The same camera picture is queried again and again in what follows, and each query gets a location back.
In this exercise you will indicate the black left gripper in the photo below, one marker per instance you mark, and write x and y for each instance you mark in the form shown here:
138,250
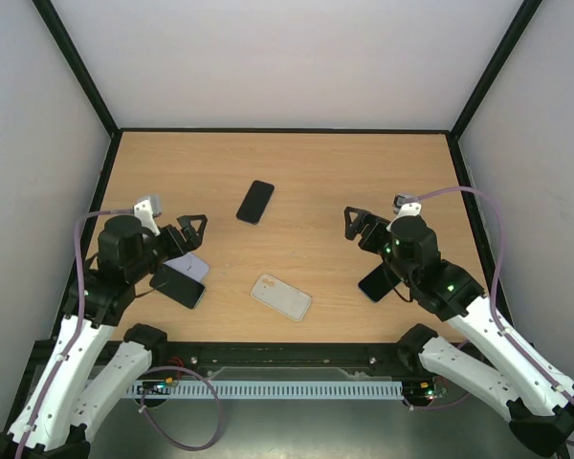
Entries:
193,242

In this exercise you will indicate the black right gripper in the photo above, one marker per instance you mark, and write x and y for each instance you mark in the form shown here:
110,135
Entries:
368,229

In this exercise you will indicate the green-edged black phone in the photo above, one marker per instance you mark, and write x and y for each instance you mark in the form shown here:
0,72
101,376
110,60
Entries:
178,287

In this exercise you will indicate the blue-edged black phone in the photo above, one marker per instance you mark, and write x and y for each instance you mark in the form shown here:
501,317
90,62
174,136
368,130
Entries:
379,283

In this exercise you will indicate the beige phone case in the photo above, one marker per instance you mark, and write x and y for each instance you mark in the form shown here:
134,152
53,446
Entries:
281,297

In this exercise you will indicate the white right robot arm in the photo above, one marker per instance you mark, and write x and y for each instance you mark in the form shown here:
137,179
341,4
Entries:
532,395

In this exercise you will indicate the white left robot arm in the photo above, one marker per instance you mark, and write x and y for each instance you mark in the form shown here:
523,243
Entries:
63,415

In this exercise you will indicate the lilac phone case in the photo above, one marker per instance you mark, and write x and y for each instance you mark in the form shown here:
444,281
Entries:
189,265

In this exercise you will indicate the black phone far centre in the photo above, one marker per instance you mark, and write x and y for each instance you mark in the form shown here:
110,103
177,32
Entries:
255,202

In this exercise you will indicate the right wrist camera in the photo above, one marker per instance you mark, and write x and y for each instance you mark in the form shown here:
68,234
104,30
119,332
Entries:
405,203

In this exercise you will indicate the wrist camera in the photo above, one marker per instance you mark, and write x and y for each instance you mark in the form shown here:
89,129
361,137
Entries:
147,209
405,203

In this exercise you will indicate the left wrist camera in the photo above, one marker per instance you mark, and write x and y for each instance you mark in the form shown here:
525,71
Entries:
147,209

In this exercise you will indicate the black front frame rail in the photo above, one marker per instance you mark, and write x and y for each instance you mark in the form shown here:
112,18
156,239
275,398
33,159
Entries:
373,359

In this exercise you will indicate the white slotted cable duct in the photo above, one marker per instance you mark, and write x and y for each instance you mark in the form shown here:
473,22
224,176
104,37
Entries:
243,390

